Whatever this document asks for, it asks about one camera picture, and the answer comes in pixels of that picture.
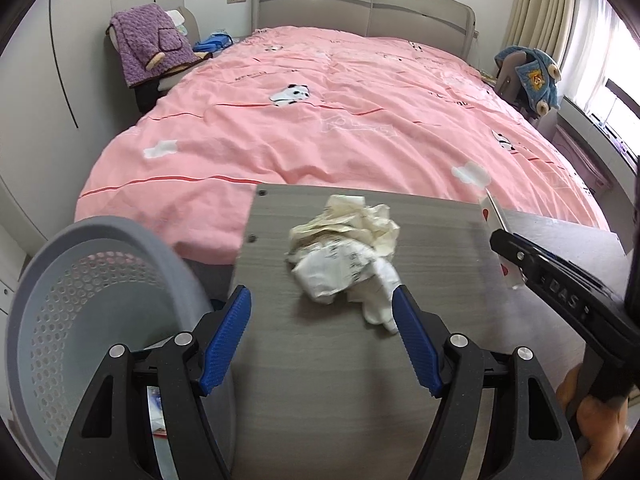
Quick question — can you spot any playing card box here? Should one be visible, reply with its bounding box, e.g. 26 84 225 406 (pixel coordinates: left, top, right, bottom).
480 188 525 289

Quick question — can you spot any white paper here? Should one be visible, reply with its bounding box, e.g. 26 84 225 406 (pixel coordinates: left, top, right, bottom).
286 194 401 334

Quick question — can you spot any blue baby wipes pack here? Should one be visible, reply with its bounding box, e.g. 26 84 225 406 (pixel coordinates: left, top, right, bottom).
146 387 167 438

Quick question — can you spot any grey perforated trash basket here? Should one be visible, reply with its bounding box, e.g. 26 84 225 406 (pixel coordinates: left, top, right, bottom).
6 217 210 478

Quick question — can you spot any right hand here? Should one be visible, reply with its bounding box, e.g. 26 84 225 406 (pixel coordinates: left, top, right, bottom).
555 363 634 470

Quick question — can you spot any pink storage box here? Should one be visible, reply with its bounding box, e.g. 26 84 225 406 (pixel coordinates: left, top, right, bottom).
551 126 612 195

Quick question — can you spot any chair under blue jacket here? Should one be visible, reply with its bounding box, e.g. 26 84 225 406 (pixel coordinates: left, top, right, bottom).
495 51 539 124

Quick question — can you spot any blue child jacket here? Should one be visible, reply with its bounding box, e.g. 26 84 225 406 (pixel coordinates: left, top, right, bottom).
495 46 562 117

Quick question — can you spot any pink bed duvet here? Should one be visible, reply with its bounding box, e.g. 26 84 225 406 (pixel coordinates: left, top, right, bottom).
75 26 606 264

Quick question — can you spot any beige curtain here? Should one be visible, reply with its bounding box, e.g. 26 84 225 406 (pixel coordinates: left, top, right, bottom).
502 0 576 66

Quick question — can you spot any grey padded headboard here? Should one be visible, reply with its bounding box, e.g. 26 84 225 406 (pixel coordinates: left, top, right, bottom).
250 0 475 60

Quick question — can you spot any chair under purple jacket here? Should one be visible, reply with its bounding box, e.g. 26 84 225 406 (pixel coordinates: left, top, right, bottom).
104 5 206 114

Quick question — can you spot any white wardrobe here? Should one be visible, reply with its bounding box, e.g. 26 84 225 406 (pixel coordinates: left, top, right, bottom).
1 0 183 245

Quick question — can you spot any purple fleece jacket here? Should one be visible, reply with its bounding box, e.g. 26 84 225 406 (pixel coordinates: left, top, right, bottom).
108 3 202 89

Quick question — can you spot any blue item on nightstand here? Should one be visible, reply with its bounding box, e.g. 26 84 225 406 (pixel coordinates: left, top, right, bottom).
192 32 234 54

